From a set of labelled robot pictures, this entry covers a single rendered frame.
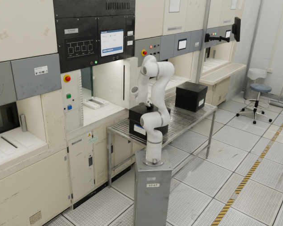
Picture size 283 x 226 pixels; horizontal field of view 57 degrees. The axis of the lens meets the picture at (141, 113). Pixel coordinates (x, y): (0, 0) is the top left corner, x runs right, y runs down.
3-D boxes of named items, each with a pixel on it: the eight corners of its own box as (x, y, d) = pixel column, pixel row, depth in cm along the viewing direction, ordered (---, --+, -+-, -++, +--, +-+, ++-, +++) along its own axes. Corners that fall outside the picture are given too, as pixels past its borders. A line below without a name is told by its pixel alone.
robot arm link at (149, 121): (165, 142, 202) (167, 114, 192) (143, 146, 194) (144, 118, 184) (157, 135, 211) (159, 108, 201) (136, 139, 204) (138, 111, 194)
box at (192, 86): (195, 112, 299) (198, 92, 289) (173, 106, 314) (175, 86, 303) (205, 105, 321) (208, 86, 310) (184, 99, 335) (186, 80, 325)
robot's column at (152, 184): (165, 238, 233) (173, 169, 201) (134, 240, 230) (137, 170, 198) (160, 214, 258) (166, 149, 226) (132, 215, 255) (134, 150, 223)
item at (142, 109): (152, 129, 227) (153, 115, 222) (127, 118, 244) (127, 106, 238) (170, 118, 248) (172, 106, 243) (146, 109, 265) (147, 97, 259)
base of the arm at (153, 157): (166, 166, 205) (169, 145, 197) (143, 167, 202) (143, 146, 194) (162, 152, 222) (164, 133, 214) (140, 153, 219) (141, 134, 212)
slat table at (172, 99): (150, 215, 257) (155, 149, 225) (107, 187, 290) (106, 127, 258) (208, 158, 351) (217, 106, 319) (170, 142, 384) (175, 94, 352)
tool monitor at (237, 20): (237, 49, 327) (243, 19, 312) (199, 43, 357) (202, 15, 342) (247, 45, 356) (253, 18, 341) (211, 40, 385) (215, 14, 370)
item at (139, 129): (128, 132, 250) (128, 116, 243) (146, 123, 270) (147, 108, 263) (151, 143, 235) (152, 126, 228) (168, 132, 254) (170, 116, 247)
